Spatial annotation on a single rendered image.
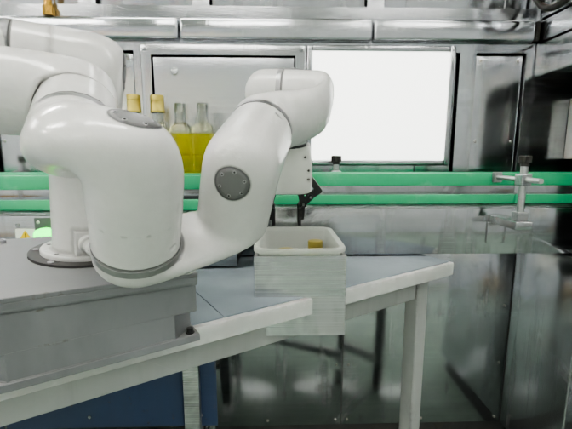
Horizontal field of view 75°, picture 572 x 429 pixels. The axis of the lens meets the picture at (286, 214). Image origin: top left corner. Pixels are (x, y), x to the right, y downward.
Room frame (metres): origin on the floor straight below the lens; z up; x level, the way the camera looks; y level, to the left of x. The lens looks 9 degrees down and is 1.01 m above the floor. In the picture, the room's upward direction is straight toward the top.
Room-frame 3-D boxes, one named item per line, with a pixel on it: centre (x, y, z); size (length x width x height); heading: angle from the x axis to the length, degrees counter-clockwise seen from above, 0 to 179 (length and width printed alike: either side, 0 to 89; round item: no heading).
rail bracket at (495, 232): (0.89, -0.55, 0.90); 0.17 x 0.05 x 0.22; 2
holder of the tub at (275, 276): (0.80, -0.02, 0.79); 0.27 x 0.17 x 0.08; 2
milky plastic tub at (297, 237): (0.78, -0.02, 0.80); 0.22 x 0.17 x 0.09; 2
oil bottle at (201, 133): (0.99, 0.21, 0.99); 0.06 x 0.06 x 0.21; 1
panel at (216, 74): (1.14, -0.04, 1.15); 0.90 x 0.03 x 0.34; 92
